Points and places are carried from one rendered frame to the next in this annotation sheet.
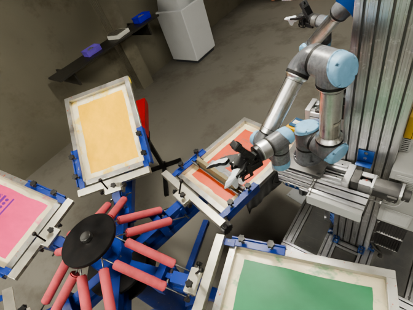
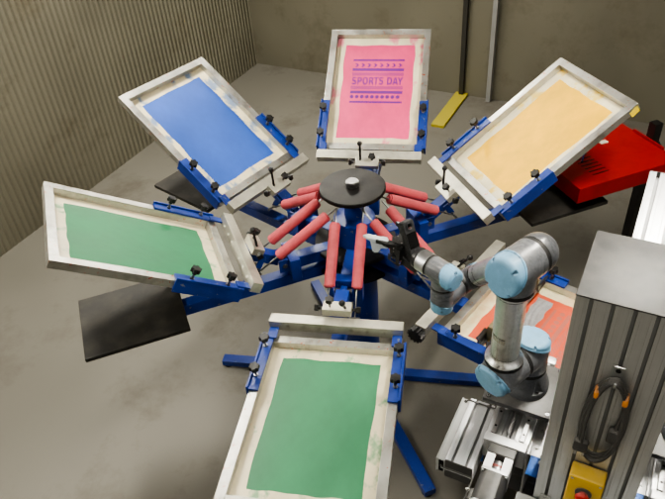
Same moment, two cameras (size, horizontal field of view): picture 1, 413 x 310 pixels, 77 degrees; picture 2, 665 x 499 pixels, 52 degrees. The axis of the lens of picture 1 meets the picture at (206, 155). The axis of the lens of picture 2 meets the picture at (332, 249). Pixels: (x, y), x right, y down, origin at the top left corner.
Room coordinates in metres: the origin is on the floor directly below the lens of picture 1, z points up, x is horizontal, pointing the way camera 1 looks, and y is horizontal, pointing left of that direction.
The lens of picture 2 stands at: (-0.20, -1.61, 3.05)
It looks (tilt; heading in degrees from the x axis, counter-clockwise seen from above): 39 degrees down; 67
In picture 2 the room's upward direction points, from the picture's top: 5 degrees counter-clockwise
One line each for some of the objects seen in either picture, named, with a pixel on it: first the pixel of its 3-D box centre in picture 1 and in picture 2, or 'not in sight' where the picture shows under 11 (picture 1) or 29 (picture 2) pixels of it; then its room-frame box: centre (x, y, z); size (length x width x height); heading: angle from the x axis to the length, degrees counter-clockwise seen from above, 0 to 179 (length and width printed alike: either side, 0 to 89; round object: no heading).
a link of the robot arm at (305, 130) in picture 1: (308, 134); (528, 349); (0.90, -0.51, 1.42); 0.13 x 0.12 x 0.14; 13
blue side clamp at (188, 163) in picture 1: (191, 163); (534, 275); (1.51, 0.14, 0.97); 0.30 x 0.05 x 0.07; 115
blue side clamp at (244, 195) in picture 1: (241, 200); (471, 349); (1.01, -0.10, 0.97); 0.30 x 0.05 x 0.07; 115
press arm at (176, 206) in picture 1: (177, 207); not in sight; (1.13, 0.31, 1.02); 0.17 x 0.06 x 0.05; 115
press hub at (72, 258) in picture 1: (142, 280); (358, 289); (0.92, 0.76, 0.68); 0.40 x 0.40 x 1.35
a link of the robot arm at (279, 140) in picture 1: (278, 140); (442, 274); (0.72, -0.29, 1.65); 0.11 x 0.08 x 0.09; 103
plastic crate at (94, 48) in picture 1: (91, 50); not in sight; (4.63, 1.06, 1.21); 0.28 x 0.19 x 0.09; 127
